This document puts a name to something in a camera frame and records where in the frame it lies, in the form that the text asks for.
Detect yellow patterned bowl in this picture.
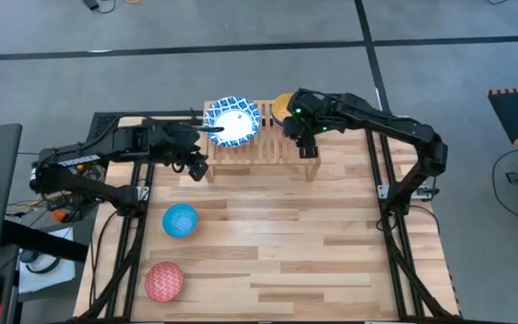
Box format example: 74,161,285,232
271,92,295,126

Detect black headphones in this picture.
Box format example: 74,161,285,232
19,249,61,275

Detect black aluminium table frame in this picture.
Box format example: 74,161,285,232
76,110,456,324

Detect white paper sheet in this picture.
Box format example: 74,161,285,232
17,227,76,296

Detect blue patterned white plate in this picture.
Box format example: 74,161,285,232
202,95,262,149

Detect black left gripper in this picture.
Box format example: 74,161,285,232
148,120,226,166

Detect black power adapter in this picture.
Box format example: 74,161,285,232
82,0,116,14

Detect black desk bar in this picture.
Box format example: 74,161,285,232
0,220,89,263

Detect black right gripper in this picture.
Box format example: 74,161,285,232
283,88,332,139

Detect slatted wooden shelf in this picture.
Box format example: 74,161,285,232
202,99,322,184

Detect red herringbone patterned bowl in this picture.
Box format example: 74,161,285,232
144,261,184,302

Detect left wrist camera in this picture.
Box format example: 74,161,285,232
188,158,210,183

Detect light blue patterned bowl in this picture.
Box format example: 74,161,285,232
162,202,200,239

